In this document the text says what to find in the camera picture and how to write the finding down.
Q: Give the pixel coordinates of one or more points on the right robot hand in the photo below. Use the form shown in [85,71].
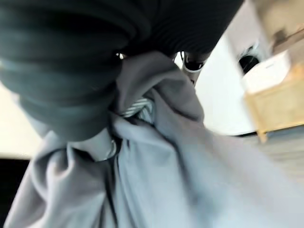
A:
[71,59]

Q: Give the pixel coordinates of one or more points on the grey garment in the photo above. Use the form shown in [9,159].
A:
[166,166]

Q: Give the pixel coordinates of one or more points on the striped white grey cloth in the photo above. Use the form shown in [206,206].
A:
[136,108]

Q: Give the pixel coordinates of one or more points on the beige woven laundry basket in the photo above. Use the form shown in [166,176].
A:
[278,107]

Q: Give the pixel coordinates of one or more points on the black round object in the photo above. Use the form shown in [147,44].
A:
[248,63]

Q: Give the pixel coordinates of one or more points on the brown wooden furniture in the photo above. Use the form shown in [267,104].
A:
[282,26]

